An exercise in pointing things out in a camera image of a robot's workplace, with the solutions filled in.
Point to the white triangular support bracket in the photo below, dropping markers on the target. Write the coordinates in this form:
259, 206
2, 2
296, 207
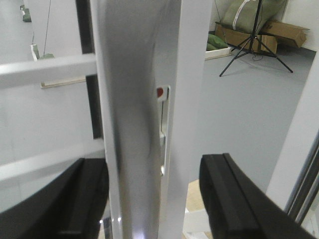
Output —
196, 225

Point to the large green sack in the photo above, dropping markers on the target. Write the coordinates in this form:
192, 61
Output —
240, 15

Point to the white sliding glass door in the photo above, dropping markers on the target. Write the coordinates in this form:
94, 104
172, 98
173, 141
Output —
112, 79

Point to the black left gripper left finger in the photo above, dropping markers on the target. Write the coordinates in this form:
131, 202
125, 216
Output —
69, 207

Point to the brown cardboard box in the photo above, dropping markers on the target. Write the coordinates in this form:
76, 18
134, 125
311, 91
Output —
272, 34

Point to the small green bag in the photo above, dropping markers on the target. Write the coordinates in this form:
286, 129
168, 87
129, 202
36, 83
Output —
215, 43

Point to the wooden base platform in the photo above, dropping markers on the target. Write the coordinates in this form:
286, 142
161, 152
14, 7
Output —
194, 200

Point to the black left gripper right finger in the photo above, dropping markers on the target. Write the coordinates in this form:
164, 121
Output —
237, 208

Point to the white door frame post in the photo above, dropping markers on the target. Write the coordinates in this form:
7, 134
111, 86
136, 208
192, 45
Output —
295, 180

